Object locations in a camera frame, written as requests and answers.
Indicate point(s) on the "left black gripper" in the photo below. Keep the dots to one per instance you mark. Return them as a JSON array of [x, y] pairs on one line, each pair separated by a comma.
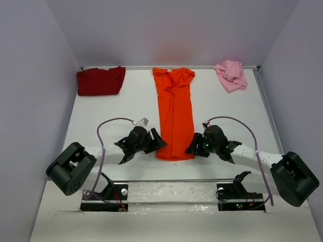
[[155, 144]]

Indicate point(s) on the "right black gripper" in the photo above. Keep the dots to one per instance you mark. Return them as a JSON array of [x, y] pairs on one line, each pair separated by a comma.
[[198, 138]]

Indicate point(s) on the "orange t-shirt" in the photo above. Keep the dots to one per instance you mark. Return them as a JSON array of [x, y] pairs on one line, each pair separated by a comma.
[[175, 112]]

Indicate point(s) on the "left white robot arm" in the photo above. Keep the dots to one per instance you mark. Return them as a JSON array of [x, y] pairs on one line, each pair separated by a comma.
[[80, 168]]

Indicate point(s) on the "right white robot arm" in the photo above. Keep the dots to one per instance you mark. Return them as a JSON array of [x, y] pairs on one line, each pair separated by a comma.
[[293, 179]]

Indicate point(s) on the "white front cover board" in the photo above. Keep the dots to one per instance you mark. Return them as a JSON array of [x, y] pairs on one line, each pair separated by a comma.
[[60, 219]]

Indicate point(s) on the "pink crumpled t-shirt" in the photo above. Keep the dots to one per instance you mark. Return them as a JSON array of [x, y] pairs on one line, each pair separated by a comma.
[[231, 76]]

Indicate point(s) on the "dark red folded t-shirt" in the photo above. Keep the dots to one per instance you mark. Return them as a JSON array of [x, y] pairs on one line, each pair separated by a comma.
[[100, 82]]

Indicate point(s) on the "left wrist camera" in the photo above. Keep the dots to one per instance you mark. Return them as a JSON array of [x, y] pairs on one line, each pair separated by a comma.
[[141, 123]]

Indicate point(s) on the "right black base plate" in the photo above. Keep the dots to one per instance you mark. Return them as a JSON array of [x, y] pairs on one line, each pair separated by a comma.
[[234, 197]]

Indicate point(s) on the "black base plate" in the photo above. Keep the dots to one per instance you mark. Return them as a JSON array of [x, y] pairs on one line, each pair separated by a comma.
[[114, 198], [234, 197]]

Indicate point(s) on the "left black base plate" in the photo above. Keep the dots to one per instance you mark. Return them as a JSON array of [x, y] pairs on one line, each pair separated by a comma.
[[114, 198]]

